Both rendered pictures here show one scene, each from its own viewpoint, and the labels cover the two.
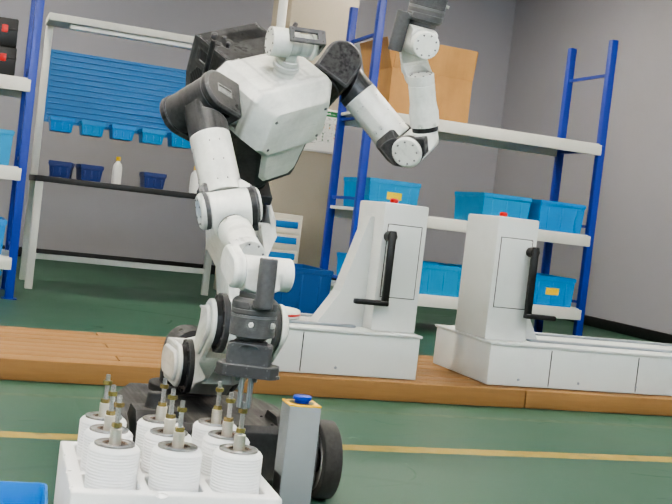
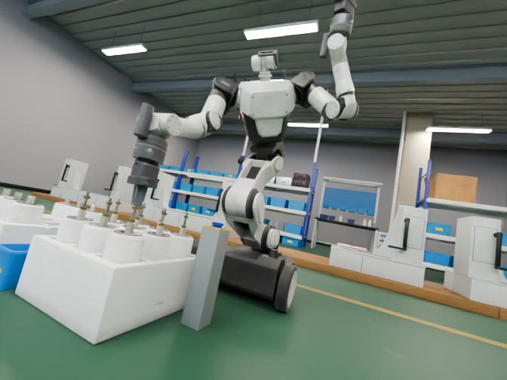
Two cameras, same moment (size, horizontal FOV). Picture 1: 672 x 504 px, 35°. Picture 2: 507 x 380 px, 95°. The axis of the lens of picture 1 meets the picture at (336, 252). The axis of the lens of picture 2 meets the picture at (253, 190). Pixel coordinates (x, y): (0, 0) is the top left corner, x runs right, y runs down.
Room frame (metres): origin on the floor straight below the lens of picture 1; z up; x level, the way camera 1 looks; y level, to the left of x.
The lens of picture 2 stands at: (1.75, -0.57, 0.36)
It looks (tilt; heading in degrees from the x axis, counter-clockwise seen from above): 7 degrees up; 42
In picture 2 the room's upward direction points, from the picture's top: 12 degrees clockwise
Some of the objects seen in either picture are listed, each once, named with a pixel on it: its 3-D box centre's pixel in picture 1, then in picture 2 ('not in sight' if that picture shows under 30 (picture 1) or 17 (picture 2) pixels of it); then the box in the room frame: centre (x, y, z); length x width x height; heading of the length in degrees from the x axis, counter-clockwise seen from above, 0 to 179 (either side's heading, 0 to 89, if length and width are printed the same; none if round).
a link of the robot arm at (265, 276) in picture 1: (263, 286); (155, 129); (2.04, 0.13, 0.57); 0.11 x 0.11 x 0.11; 22
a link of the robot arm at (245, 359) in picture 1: (250, 345); (145, 166); (2.05, 0.14, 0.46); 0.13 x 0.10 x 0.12; 89
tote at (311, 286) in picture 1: (286, 293); not in sight; (6.90, 0.29, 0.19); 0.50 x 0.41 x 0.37; 24
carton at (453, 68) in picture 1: (413, 83); (447, 190); (7.55, -0.41, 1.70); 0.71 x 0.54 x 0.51; 113
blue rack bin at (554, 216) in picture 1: (543, 215); not in sight; (7.89, -1.49, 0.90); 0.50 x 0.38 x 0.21; 21
